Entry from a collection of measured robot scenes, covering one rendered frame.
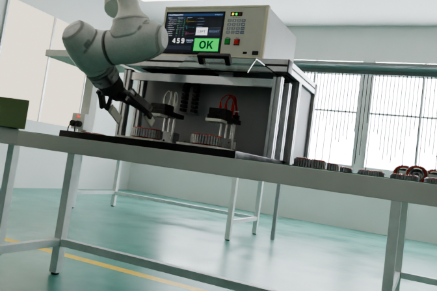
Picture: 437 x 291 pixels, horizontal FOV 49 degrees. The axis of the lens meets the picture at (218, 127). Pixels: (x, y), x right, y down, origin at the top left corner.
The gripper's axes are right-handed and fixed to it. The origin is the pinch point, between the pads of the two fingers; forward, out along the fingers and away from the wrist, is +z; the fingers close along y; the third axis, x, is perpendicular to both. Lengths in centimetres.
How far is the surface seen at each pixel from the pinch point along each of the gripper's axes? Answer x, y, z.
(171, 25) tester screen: 46.6, -5.3, -1.1
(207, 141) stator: -1.0, 25.7, 6.7
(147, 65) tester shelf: 30.3, -11.4, 5.1
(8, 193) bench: 0, -137, 90
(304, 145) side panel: 30, 44, 49
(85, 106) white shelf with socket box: 49, -89, 61
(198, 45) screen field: 39.5, 7.9, 3.0
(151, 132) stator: 0.2, 3.4, 6.9
